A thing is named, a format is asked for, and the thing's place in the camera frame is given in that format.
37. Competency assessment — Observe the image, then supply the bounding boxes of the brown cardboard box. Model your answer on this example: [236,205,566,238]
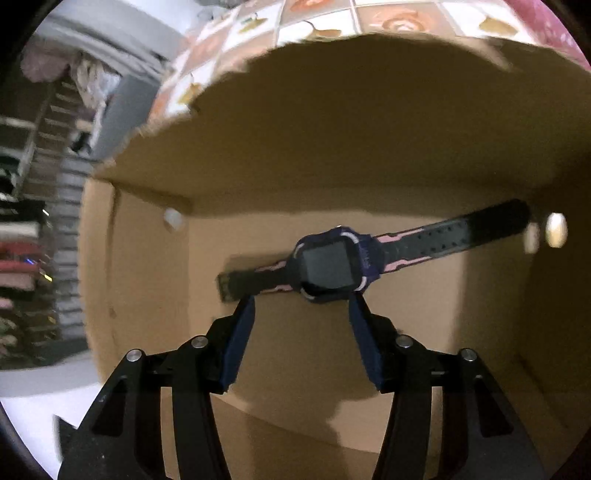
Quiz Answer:
[78,34,591,480]

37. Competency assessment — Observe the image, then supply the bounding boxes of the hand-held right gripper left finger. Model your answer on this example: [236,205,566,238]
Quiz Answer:
[58,295,257,480]

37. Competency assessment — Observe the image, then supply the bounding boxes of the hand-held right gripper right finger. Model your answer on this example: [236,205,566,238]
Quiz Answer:
[346,293,548,480]

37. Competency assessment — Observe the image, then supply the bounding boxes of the dark blue pink smart watch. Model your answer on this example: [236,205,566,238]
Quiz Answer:
[217,199,531,304]

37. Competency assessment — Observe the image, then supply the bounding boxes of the row of hanging clothes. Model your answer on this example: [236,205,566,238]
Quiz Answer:
[0,152,61,365]

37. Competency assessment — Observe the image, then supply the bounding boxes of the metal railing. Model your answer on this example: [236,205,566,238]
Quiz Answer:
[14,78,93,337]

